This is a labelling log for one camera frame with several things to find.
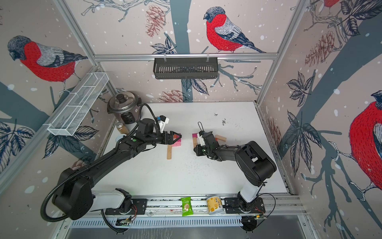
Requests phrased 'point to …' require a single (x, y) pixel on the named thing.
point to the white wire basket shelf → (77, 105)
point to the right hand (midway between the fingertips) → (195, 147)
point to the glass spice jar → (122, 128)
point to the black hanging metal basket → (185, 69)
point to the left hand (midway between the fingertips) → (178, 133)
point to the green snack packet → (186, 206)
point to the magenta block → (194, 135)
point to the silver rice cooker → (125, 105)
